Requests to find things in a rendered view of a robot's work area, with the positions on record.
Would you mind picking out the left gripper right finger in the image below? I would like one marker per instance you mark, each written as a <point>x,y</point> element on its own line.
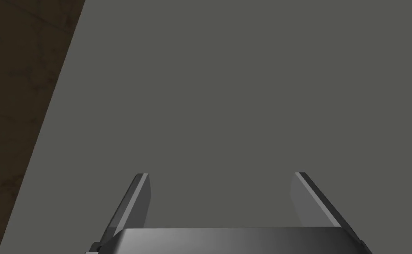
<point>313,208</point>

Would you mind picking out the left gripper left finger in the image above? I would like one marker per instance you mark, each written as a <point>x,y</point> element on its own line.
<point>132,208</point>

